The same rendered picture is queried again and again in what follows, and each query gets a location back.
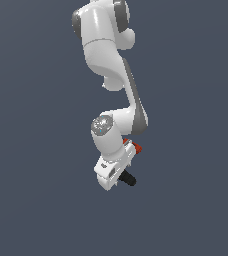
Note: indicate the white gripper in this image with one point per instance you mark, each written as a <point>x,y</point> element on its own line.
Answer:
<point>114,166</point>

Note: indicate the small red block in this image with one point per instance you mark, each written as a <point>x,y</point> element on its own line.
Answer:
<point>136,146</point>

